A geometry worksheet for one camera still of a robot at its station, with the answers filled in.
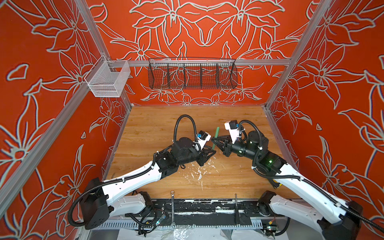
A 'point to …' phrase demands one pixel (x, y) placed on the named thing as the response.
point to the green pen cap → (217, 132)
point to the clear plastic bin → (108, 78)
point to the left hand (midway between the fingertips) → (213, 148)
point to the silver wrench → (173, 223)
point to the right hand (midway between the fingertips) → (210, 140)
